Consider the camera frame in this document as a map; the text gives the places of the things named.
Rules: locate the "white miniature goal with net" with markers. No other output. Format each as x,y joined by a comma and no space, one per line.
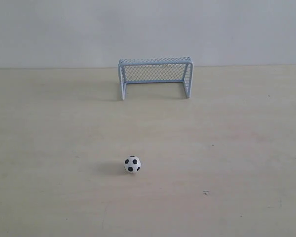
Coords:
156,70

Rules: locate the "black and white soccer ball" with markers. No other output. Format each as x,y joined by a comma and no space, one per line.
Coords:
132,164

